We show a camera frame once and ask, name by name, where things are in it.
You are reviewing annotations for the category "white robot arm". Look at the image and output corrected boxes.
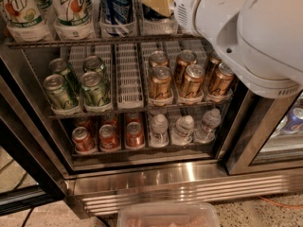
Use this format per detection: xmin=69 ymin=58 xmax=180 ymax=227
xmin=139 ymin=0 xmax=303 ymax=98

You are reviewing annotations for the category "blue diet pepsi can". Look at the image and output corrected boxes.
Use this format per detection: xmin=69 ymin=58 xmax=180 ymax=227
xmin=101 ymin=0 xmax=134 ymax=37

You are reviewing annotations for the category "rear left gold can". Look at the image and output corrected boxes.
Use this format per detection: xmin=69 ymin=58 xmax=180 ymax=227
xmin=149 ymin=50 xmax=169 ymax=67

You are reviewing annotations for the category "gold can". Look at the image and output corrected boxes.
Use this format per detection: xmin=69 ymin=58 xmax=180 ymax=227
xmin=208 ymin=62 xmax=235 ymax=96
xmin=179 ymin=64 xmax=205 ymax=98
xmin=174 ymin=50 xmax=197 ymax=84
xmin=205 ymin=50 xmax=222 ymax=81
xmin=149 ymin=66 xmax=171 ymax=100
xmin=149 ymin=50 xmax=169 ymax=67

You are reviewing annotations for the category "rear middle gold can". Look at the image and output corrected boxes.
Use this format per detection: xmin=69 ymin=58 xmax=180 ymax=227
xmin=174 ymin=50 xmax=197 ymax=84

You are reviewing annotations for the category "front left gold can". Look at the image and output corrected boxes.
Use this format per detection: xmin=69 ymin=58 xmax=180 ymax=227
xmin=149 ymin=66 xmax=171 ymax=100

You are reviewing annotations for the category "rear right gold can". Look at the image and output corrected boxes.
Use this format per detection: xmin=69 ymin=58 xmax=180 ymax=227
xmin=205 ymin=50 xmax=222 ymax=81

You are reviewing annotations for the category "right 7up zero can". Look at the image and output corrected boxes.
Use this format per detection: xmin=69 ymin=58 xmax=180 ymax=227
xmin=53 ymin=0 xmax=94 ymax=40

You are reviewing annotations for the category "7up zero can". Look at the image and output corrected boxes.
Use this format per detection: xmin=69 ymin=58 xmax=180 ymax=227
xmin=0 ymin=0 xmax=54 ymax=42
xmin=53 ymin=0 xmax=94 ymax=40

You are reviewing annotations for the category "front middle gold can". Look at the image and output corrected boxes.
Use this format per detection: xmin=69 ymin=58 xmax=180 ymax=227
xmin=179 ymin=64 xmax=205 ymax=98

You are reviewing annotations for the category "rear right green can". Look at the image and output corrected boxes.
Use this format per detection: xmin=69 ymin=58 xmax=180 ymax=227
xmin=82 ymin=55 xmax=107 ymax=79

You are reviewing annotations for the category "green can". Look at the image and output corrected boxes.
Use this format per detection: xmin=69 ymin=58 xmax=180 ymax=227
xmin=82 ymin=55 xmax=107 ymax=79
xmin=49 ymin=58 xmax=80 ymax=95
xmin=43 ymin=74 xmax=79 ymax=110
xmin=80 ymin=71 xmax=110 ymax=107

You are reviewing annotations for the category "empty white can tray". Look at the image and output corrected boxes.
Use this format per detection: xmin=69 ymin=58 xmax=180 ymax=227
xmin=116 ymin=44 xmax=144 ymax=109

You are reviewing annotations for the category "front right gold can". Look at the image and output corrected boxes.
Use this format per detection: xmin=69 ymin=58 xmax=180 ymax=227
xmin=208 ymin=62 xmax=235 ymax=96

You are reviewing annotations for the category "stainless steel fridge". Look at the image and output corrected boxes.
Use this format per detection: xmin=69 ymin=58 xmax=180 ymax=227
xmin=1 ymin=0 xmax=303 ymax=218

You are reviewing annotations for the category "front right green can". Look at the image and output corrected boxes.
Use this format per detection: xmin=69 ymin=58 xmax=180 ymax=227
xmin=80 ymin=71 xmax=110 ymax=107

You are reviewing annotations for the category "rear left green can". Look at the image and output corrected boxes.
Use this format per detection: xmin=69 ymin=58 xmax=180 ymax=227
xmin=49 ymin=58 xmax=80 ymax=95

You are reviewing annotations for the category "left 7up zero can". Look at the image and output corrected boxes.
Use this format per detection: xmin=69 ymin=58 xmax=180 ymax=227
xmin=0 ymin=0 xmax=54 ymax=42

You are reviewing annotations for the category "front left green can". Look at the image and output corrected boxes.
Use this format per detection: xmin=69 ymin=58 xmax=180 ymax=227
xmin=43 ymin=74 xmax=79 ymax=110

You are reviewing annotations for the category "right red can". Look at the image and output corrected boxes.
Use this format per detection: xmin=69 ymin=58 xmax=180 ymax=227
xmin=126 ymin=122 xmax=144 ymax=148

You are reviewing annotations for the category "red can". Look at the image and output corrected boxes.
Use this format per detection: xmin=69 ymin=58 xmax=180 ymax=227
xmin=126 ymin=122 xmax=144 ymax=148
xmin=72 ymin=127 xmax=95 ymax=153
xmin=98 ymin=124 xmax=119 ymax=152

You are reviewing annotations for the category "middle red can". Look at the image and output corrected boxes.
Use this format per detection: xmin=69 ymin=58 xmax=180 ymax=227
xmin=98 ymin=124 xmax=119 ymax=152

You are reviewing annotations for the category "left red can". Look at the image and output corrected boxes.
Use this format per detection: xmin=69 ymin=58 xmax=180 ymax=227
xmin=72 ymin=127 xmax=95 ymax=153

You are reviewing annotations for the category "blue can behind glass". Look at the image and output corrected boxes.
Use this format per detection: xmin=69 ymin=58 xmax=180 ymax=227
xmin=281 ymin=108 xmax=303 ymax=134

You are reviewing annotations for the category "left water bottle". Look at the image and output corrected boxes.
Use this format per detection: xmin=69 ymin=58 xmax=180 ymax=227
xmin=151 ymin=113 xmax=169 ymax=148

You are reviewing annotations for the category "clear plastic container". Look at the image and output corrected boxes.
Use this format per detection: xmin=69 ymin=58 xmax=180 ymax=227
xmin=117 ymin=202 xmax=221 ymax=227

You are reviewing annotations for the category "top wire shelf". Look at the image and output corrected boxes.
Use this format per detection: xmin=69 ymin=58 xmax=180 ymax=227
xmin=5 ymin=34 xmax=203 ymax=49

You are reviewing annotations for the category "wire shelf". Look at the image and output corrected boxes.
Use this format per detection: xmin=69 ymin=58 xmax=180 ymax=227
xmin=48 ymin=99 xmax=231 ymax=119
xmin=5 ymin=34 xmax=203 ymax=49

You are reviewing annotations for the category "middle wire shelf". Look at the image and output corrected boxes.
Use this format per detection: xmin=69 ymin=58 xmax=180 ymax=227
xmin=48 ymin=99 xmax=231 ymax=119

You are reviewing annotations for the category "orange cable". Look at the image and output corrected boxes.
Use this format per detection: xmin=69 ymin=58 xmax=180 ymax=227
xmin=258 ymin=195 xmax=303 ymax=210

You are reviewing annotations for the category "black cable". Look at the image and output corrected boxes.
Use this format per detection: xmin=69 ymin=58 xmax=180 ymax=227
xmin=20 ymin=207 xmax=36 ymax=227

